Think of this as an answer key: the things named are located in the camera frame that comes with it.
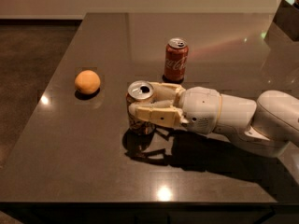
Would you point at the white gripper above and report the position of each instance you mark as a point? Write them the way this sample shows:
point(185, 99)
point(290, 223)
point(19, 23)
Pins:
point(201, 108)

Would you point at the orange metallic soda can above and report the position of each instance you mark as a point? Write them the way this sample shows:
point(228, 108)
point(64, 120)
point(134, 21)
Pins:
point(139, 95)

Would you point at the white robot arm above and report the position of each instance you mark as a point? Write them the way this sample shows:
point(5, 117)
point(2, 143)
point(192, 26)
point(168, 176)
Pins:
point(264, 126)

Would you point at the red cola can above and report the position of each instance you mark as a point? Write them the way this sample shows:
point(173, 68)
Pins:
point(176, 54)

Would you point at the orange fruit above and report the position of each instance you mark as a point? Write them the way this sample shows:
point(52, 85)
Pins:
point(87, 82)

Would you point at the dark box at corner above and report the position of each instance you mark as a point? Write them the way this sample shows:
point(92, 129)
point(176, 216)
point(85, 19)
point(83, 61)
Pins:
point(284, 28)

